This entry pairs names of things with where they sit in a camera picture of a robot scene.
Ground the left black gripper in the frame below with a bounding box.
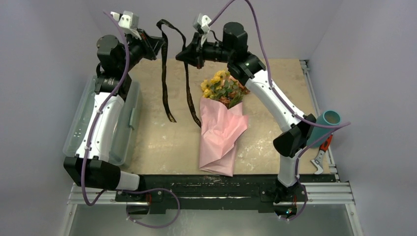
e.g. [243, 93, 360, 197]
[119, 28, 164, 73]

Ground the black printed ribbon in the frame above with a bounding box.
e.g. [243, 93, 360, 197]
[156, 19, 202, 128]

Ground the flower bouquet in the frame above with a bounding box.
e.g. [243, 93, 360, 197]
[200, 70, 250, 109]

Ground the pink wrapping paper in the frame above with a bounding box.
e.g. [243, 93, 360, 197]
[199, 98, 248, 177]

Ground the clear plastic storage box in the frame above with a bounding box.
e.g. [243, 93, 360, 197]
[63, 76, 142, 166]

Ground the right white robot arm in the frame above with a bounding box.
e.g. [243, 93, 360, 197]
[176, 22, 316, 200]

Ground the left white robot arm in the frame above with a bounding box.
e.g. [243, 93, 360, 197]
[63, 29, 164, 201]

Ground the teal vase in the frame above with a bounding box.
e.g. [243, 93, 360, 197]
[306, 110, 341, 148]

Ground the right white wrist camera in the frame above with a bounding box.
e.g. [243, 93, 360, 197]
[193, 13, 212, 46]

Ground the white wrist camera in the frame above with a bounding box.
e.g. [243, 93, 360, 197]
[110, 11, 141, 40]
[193, 13, 212, 46]

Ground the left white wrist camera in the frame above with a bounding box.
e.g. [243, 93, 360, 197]
[110, 11, 141, 40]

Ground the black aluminium base frame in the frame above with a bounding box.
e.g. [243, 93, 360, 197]
[86, 174, 354, 217]

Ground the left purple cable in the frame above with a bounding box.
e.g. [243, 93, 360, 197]
[80, 11, 181, 228]

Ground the purple cable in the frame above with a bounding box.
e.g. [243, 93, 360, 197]
[208, 0, 352, 222]
[80, 11, 181, 228]

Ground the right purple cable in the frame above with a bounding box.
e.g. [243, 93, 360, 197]
[208, 0, 352, 222]

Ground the orange handled cutter tool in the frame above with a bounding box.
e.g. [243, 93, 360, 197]
[311, 134, 333, 175]

